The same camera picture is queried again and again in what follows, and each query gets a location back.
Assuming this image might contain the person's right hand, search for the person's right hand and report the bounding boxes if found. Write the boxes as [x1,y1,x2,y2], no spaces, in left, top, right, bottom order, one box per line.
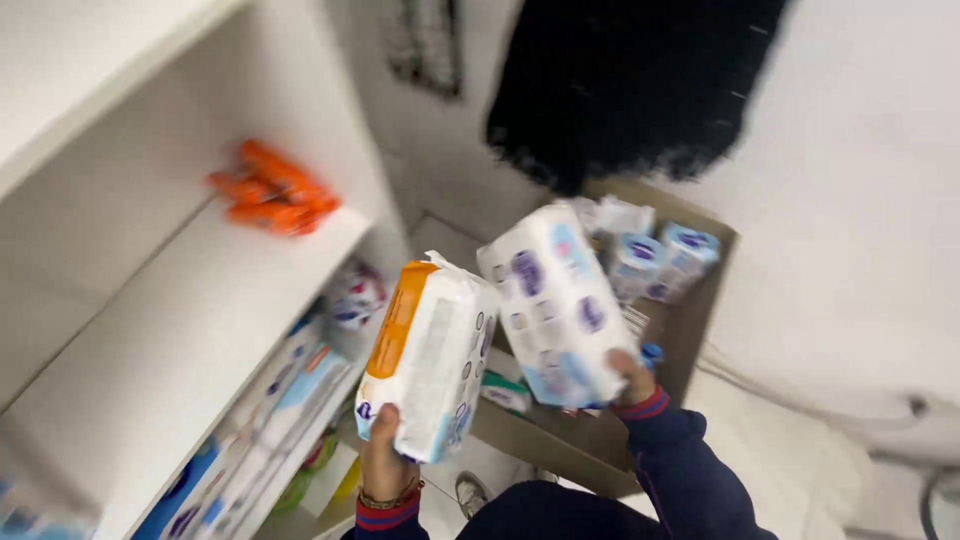
[606,349,658,408]

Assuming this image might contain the person's left hand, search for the person's left hand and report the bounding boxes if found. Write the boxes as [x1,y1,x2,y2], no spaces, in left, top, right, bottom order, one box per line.
[357,403,422,503]

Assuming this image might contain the white wipes pack purple print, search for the white wipes pack purple print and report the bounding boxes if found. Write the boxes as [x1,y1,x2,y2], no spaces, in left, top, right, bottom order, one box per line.
[476,202,646,410]

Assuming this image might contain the orange-edged white wipes pack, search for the orange-edged white wipes pack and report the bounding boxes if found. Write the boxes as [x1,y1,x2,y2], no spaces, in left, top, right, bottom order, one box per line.
[354,251,501,465]

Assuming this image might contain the brown cardboard box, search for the brown cardboard box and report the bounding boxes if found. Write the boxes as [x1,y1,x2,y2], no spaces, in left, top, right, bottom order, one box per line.
[468,176,740,500]

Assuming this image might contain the person's grey shoe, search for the person's grey shoe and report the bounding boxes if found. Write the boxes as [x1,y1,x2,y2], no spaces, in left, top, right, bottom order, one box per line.
[454,471,492,521]

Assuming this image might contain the small blue-white wipes pack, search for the small blue-white wipes pack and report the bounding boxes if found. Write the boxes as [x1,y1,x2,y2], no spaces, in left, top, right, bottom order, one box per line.
[648,222,723,305]
[607,232,669,303]

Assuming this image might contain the green-white pack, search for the green-white pack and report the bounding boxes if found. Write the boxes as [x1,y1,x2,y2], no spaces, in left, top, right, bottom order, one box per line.
[480,369,535,415]

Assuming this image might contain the clear plastic wrapped pack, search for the clear plastic wrapped pack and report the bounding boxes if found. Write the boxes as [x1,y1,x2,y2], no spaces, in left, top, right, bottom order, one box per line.
[570,195,657,245]

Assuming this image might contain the white shelf unit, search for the white shelf unit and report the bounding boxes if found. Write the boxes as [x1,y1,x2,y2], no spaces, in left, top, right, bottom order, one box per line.
[0,0,414,540]

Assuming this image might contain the orange packets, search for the orange packets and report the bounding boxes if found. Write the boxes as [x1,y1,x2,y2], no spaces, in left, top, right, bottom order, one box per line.
[206,138,342,237]

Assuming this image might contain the black fuzzy garment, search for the black fuzzy garment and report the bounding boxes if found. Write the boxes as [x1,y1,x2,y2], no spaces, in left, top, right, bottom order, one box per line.
[483,0,792,198]

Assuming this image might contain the beaded wrist bracelet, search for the beaded wrist bracelet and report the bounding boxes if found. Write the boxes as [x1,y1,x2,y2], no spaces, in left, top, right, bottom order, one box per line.
[357,478,426,511]

